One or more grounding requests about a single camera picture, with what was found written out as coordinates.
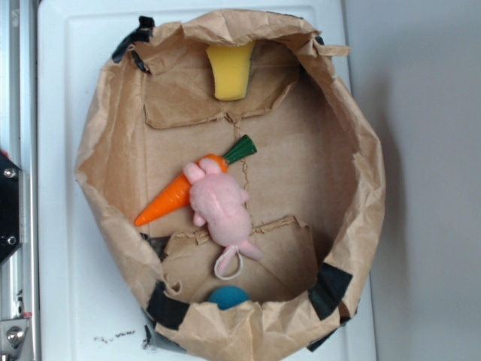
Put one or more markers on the yellow green sponge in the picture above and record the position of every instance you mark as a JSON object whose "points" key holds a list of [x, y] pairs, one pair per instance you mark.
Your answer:
{"points": [[231, 70]]}

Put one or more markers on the pink plush bunny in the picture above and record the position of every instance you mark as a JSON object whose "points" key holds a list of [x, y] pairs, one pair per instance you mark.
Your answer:
{"points": [[218, 203]]}

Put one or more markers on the brown paper bag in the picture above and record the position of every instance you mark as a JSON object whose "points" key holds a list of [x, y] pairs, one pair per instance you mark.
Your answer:
{"points": [[316, 184]]}

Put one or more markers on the orange plastic toy carrot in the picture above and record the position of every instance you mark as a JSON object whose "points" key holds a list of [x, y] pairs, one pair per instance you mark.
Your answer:
{"points": [[176, 195]]}

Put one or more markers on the blue ball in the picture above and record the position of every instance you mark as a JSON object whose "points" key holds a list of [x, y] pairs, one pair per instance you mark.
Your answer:
{"points": [[227, 297]]}

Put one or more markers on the black mounting bracket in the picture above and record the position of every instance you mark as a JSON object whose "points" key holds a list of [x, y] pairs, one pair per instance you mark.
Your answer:
{"points": [[10, 208]]}

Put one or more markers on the aluminium frame rail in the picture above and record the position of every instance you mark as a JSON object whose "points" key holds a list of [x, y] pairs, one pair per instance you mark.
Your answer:
{"points": [[20, 305]]}

